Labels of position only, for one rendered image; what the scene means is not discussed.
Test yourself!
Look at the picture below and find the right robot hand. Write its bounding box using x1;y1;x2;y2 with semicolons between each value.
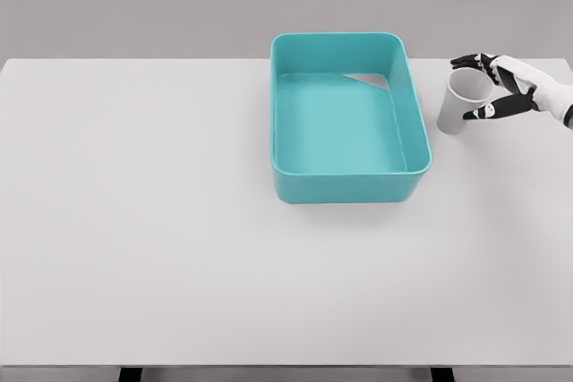
449;53;559;122

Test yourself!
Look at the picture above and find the white paper cup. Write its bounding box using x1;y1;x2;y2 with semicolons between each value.
436;67;494;136

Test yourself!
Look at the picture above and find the teal plastic basket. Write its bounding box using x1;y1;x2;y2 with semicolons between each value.
269;31;433;206

